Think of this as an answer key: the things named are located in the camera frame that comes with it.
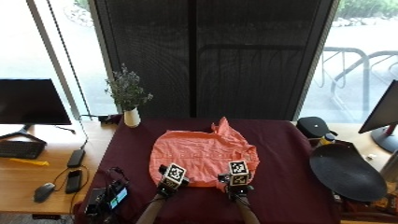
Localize person's left hand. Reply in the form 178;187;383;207
155;164;190;198

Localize person's right hand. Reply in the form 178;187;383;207
218;173;255;201

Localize salmon pink shirt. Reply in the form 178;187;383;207
147;116;261;189

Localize white marker cube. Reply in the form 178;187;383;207
161;162;187;189
227;160;251;187

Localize dark maroon tablecloth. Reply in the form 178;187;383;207
73;117;342;224

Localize black device with lit screen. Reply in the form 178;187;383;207
85;178;129;218

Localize black smartphone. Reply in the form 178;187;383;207
65;169;83;194

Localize white vase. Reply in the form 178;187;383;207
123;106;142;129

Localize black power adapter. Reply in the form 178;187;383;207
66;148;86;169

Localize black oval chair seat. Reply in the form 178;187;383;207
308;140;388;203

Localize black computer mouse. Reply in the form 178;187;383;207
32;182;57;203

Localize green leafy plant sprigs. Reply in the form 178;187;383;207
103;63;154;112

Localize yellow flat strip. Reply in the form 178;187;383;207
9;157;50;167

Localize black keyboard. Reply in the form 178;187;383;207
0;140;48;161

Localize black mesh window blind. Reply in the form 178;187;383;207
86;0;340;121

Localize dark monitor with round base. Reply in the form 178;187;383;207
356;78;398;154

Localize black computer monitor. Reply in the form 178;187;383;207
0;77;73;145

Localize metal bicycle rack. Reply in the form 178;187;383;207
312;46;398;116

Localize black cable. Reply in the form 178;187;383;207
45;0;93;150

